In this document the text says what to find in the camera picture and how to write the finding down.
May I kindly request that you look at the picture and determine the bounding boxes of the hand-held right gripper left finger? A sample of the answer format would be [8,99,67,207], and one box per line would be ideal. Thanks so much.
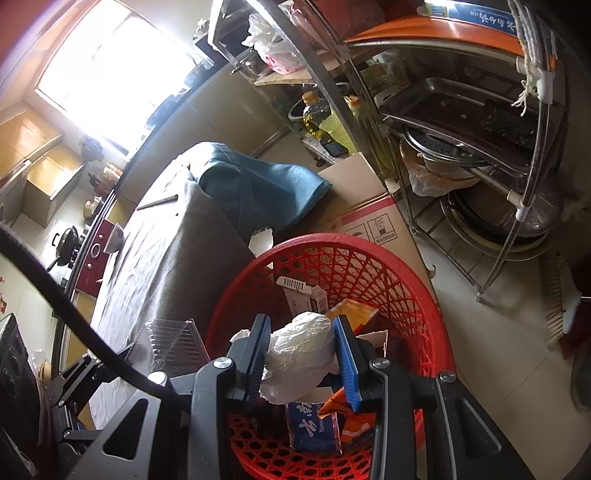
[95,314,273,480]

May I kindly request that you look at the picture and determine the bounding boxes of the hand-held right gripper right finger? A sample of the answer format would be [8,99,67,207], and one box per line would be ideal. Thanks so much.
[332,315,536,480]

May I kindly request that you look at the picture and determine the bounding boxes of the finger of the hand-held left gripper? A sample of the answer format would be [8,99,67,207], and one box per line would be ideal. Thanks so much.
[46,342,139,409]

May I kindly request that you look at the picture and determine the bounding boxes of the orange and white medicine box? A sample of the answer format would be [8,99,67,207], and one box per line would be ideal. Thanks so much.
[323,298,380,334]

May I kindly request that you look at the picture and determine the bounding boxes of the orange snack wrapper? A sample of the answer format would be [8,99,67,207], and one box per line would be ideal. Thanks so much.
[318,387,377,439]

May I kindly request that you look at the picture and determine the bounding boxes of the long white medicine box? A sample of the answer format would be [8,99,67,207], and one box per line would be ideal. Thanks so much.
[276,276,329,317]

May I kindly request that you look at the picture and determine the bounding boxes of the blue and white carton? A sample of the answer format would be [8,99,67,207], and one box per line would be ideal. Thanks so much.
[285,401,343,452]

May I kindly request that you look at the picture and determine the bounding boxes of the clear ribbed plastic tray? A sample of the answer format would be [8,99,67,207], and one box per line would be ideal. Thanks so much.
[144,318,212,372]

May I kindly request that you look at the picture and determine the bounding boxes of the red plastic mesh basket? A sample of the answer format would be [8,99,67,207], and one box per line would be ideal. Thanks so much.
[203,233,455,480]

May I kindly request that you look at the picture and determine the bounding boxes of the grey tablecloth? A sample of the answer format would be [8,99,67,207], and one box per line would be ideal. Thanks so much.
[88,178,259,430]

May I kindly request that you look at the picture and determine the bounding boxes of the dark red oven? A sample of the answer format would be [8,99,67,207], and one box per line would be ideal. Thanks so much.
[74,219,123,296]

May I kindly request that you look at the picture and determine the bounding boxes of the black wok with lid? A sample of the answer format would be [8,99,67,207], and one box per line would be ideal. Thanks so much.
[46,226,81,273]

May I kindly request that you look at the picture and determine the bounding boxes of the blue cloth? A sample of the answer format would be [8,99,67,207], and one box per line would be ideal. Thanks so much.
[187,142,333,234]

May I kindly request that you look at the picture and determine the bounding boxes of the brown cardboard box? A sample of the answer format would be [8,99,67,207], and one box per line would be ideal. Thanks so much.
[256,152,437,282]

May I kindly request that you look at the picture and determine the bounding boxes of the long thin stick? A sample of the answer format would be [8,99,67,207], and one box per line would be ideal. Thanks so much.
[135,194,178,212]

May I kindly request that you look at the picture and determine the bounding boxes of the large dark pan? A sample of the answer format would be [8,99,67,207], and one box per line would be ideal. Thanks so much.
[438,180,566,252]

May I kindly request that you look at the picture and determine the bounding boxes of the broom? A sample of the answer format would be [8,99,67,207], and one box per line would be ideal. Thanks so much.
[540,251,583,349]

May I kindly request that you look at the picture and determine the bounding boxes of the round metal lids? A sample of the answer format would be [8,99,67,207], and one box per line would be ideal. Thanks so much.
[399,124,490,171]

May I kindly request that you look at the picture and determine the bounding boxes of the dark hanging colander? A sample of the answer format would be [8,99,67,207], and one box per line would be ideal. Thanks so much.
[78,136,102,162]

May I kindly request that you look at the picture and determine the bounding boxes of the cooking oil bottle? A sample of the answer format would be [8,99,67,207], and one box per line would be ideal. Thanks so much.
[300,90,333,139]

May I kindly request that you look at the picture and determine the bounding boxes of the metal storage rack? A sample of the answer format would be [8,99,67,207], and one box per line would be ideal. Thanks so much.
[208,0,573,303]

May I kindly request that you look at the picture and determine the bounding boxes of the rectangular metal tray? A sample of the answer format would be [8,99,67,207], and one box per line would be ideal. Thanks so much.
[381,78,561,162]

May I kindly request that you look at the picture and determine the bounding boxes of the pink and white plastic bag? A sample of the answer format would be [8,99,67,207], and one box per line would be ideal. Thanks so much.
[242,13,308,77]

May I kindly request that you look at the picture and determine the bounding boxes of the window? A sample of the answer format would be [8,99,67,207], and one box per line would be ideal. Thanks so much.
[34,0,199,158]

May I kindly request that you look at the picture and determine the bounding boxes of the orange tray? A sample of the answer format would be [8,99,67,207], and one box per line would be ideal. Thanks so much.
[344,14,527,58]

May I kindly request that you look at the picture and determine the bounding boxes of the long blue box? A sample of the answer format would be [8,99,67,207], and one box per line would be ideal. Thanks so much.
[418,0,522,28]

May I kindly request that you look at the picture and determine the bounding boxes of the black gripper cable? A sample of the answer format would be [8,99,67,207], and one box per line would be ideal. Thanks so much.
[0,226,199,411]

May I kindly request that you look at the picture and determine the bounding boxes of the yellow wall cabinet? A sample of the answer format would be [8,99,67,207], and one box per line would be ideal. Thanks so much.
[0,113,86,229]

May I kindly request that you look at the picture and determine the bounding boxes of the white rope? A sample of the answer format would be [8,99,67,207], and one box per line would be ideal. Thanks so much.
[508,0,557,118]

